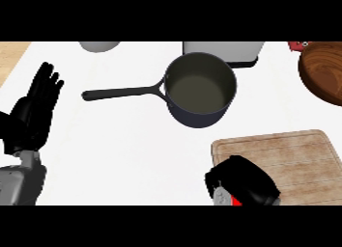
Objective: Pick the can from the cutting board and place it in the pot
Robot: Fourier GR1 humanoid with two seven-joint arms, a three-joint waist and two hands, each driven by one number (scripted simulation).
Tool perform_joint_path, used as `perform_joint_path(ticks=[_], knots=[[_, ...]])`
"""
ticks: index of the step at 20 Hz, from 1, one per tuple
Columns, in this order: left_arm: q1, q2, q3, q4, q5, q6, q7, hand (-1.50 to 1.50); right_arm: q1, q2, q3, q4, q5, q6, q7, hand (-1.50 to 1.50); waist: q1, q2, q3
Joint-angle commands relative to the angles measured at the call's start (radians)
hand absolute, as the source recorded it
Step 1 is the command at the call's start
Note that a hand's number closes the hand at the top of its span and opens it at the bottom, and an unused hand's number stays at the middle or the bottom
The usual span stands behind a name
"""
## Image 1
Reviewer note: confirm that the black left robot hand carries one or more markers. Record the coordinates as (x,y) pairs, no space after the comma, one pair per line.
(35,109)

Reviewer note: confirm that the grey box-shaped appliance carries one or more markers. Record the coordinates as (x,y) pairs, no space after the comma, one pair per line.
(223,49)

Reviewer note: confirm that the brown wooden bowl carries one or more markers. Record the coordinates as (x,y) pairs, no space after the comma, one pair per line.
(330,74)

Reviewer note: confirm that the red object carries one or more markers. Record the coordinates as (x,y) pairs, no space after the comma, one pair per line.
(296,45)

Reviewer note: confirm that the pale wooden cutting board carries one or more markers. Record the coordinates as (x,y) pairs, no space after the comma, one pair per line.
(302,160)

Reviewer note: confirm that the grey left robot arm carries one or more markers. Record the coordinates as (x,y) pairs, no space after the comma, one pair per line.
(16,183)

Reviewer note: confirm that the grey round container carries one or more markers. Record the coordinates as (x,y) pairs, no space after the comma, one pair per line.
(99,45)

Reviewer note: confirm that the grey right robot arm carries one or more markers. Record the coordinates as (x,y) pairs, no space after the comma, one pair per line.
(273,202)

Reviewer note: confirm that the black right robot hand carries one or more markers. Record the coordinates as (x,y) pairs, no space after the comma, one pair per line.
(245,180)

